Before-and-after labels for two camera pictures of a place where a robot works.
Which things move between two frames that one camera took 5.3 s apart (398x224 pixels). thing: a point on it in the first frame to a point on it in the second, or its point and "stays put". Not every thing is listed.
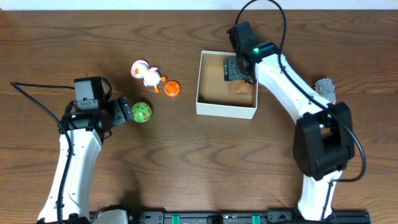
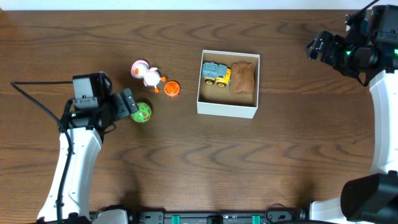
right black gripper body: (240, 69) to (349, 58)
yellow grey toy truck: (325, 88) to (218, 73)
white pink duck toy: (140, 68) stays put
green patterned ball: (142, 112) stays put
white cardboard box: (214, 97) stays put
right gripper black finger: (231, 71) to (324, 46)
